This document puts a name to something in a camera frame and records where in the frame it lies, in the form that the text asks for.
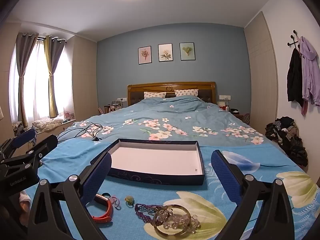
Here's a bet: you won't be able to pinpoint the white sheer curtain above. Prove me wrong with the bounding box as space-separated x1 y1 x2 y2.
10 40 75 128

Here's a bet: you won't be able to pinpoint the dark blue box tray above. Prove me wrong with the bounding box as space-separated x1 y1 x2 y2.
90 138 205 186

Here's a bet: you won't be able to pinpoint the blue floral bed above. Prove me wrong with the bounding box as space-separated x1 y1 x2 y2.
60 95 273 148

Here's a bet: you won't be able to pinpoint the white patterned pillow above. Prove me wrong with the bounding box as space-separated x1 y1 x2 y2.
174 89 200 97
144 91 167 99

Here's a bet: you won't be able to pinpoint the person's left forearm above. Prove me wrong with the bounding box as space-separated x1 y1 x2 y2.
19 190 33 227

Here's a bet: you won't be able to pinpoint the orange wrist watch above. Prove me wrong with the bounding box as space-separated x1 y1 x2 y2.
91 194 113 223

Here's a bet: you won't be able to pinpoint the black cables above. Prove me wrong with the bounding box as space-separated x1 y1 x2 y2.
57 122 103 141

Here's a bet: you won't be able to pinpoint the grey curtain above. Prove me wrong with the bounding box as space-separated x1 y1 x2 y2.
15 32 38 128

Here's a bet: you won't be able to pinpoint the amber bangle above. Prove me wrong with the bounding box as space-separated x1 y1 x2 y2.
152 204 192 237

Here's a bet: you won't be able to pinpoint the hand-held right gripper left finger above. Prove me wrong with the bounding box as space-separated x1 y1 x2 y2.
27 152 112 240

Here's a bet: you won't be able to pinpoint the black jacket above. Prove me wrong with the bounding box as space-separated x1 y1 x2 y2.
287 48 304 105

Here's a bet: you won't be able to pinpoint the wooden bed headboard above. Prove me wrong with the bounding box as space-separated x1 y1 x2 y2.
127 82 217 107

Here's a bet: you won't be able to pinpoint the folded light bedding pile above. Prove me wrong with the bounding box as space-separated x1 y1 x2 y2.
32 118 63 131

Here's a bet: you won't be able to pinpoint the framed white flower picture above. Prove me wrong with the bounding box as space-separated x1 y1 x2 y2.
158 44 173 62

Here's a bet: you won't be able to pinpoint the purple jacket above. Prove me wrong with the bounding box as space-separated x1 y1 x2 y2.
299 36 320 106

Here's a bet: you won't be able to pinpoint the pile of dark clothes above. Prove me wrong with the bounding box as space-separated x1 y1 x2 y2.
265 116 308 167

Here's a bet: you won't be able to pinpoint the group of cosmetics bottles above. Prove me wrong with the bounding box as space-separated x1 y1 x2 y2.
99 100 125 115

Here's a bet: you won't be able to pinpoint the black wall coat hooks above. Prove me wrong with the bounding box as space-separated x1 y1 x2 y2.
286 30 301 48

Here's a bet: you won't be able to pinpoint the olive curtain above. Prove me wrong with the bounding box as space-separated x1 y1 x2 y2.
44 35 66 119

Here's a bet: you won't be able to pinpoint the beige wardrobe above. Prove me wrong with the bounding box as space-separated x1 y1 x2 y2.
244 11 279 130

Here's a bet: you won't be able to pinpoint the framed green leaf picture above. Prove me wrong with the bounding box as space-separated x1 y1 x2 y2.
179 42 195 61

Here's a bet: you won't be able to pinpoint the wooden nightstand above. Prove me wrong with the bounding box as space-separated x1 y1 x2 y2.
234 112 251 125

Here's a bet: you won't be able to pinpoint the clear crystal bead bracelet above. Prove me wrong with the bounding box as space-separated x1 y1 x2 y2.
156 206 200 233

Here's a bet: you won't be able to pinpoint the purple beaded bracelet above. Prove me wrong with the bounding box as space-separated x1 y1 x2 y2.
134 203 163 224

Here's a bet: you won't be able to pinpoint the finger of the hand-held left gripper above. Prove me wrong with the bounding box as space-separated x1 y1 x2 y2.
2 134 58 169
0 129 36 160

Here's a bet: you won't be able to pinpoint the light blue flower-print blanket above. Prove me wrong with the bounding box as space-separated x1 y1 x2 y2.
37 140 320 240

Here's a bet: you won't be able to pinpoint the framed pink flower picture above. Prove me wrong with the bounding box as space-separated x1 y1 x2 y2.
138 46 152 65

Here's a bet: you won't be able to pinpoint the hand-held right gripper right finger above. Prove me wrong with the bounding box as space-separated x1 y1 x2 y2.
211 149 296 240

